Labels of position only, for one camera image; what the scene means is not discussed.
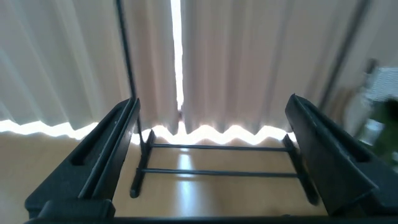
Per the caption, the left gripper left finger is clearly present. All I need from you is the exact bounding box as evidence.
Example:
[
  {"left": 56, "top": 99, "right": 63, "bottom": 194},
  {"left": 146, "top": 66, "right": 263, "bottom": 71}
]
[{"left": 24, "top": 97, "right": 141, "bottom": 218}]

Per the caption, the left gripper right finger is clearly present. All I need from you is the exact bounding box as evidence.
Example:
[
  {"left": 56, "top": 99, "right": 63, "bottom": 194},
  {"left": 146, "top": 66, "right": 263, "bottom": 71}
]
[{"left": 285, "top": 93, "right": 398, "bottom": 217}]

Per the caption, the white laundry basket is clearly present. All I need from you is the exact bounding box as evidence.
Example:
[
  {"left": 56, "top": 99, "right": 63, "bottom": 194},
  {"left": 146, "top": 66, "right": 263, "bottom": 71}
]
[{"left": 344, "top": 58, "right": 398, "bottom": 138}]

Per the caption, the black clothes rack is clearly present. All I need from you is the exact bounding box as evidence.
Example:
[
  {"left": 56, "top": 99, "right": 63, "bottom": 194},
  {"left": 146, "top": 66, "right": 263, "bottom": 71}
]
[{"left": 115, "top": 0, "right": 373, "bottom": 207}]

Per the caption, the green garment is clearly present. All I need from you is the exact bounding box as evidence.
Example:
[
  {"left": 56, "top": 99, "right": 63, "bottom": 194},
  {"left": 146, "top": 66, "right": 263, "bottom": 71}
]
[{"left": 356, "top": 98, "right": 398, "bottom": 170}]

